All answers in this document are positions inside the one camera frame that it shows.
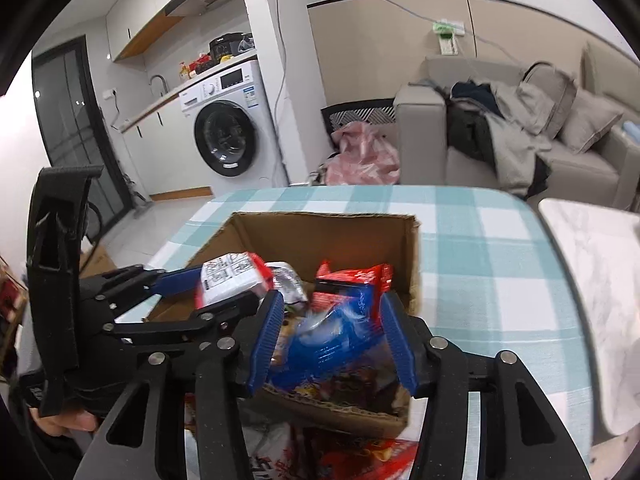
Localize black rice cooker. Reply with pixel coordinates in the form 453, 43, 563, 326
208, 33, 244, 61

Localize small grey cushion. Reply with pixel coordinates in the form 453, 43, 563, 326
557, 91, 624, 155

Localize white kitchen base cabinet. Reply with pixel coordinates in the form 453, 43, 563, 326
120, 87, 213, 201

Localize grey stick vacuum cleaner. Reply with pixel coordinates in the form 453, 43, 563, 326
122, 170, 153, 207

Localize silver snack packet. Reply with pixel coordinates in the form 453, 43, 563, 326
274, 261, 309, 304

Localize red-edged white noodle packet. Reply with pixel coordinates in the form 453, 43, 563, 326
195, 251, 275, 309

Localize person's left hand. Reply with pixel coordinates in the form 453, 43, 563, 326
32, 406, 99, 436

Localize checked teal tablecloth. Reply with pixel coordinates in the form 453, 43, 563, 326
147, 185, 596, 480

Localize black clothes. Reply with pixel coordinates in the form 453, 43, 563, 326
446, 82, 501, 161

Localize blue cookie packet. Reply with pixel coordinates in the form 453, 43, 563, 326
272, 297, 397, 392

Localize beige sofa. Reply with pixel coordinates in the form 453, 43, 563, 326
393, 42, 640, 211

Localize white washing machine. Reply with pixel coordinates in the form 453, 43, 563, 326
179, 59, 289, 191

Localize red crinkled snack bag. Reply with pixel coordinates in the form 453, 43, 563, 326
315, 259, 396, 307

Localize small floor cardboard box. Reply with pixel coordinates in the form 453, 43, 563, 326
77, 245, 118, 281

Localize white upper cabinets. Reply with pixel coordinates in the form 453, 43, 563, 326
105, 0, 241, 63

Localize large grey cushion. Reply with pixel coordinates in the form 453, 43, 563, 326
517, 62, 578, 136

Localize wooden shoe rack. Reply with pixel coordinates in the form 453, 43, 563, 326
0, 255, 28, 381

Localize pink plastic bag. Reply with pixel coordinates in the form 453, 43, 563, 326
325, 121, 402, 187

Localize brown cardboard box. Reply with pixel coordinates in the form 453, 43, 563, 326
145, 211, 422, 438

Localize green white power strip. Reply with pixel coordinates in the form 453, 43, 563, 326
432, 19, 466, 56

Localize white red-trimmed packet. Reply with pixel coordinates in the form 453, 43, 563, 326
242, 422, 307, 480

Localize black glass door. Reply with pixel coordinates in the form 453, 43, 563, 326
31, 35, 133, 221

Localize grey coat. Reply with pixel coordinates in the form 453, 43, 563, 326
480, 82, 553, 198

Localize person's left forearm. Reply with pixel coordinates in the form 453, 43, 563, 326
0, 390, 86, 480

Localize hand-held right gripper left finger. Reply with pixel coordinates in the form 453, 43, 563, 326
72, 290, 286, 480

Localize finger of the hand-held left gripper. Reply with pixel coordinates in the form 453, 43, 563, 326
102, 292, 267, 346
102, 264, 206, 318

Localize white marble side table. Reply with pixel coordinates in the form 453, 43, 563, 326
537, 197, 640, 436

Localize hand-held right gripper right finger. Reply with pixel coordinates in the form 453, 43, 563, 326
380, 291, 591, 480

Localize black patterned chair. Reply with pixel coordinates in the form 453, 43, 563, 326
320, 100, 398, 136

